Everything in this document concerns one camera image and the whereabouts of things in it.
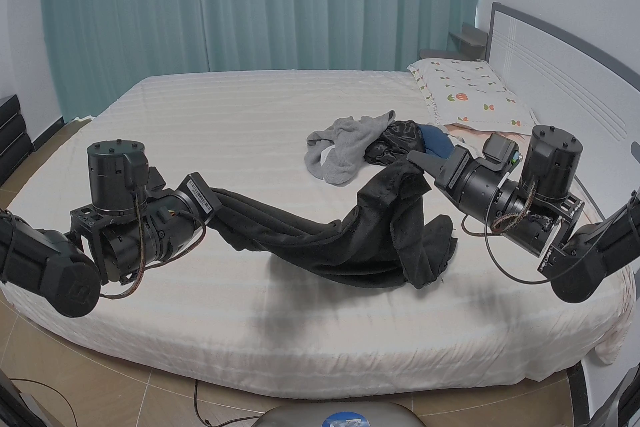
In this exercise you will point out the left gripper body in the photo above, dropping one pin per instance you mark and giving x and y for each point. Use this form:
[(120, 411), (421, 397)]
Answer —
[(170, 230)]

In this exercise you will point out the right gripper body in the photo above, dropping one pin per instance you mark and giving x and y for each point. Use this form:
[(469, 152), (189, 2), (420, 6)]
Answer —
[(480, 190)]

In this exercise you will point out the black T-shirt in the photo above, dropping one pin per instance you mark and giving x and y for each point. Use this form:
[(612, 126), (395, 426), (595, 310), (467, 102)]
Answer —
[(325, 245)]

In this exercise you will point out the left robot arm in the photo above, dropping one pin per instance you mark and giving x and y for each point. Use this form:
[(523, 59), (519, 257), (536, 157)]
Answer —
[(40, 265)]

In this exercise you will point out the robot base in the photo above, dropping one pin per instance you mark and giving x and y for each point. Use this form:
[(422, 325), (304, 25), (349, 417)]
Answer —
[(300, 417)]

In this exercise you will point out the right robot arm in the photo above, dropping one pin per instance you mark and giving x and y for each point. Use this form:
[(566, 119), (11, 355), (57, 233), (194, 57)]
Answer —
[(555, 165)]

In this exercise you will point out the bed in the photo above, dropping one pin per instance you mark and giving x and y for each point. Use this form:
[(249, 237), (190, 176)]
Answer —
[(250, 114)]

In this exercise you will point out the dark blue garment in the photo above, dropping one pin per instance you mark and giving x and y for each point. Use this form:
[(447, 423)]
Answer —
[(435, 140)]

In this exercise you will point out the white printed pillow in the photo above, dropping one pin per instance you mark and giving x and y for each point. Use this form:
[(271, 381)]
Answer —
[(465, 89)]

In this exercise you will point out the black shiny garment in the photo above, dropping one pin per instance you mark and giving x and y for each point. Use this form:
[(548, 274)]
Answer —
[(395, 135)]

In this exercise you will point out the grey garment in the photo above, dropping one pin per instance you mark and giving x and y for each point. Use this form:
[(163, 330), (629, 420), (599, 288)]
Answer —
[(345, 150)]

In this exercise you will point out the grey bedside table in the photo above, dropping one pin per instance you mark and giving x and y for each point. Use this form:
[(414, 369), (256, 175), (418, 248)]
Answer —
[(470, 39)]

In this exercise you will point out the black chest of drawers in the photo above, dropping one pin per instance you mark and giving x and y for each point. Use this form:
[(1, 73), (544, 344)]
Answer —
[(12, 140)]

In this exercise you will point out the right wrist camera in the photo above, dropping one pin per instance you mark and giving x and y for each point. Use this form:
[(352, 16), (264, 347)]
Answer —
[(500, 150)]

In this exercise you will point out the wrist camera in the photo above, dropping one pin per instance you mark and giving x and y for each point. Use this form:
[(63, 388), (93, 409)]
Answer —
[(137, 172), (500, 150)]

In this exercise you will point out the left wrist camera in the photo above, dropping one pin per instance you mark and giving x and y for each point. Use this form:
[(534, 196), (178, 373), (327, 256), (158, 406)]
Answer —
[(137, 172)]

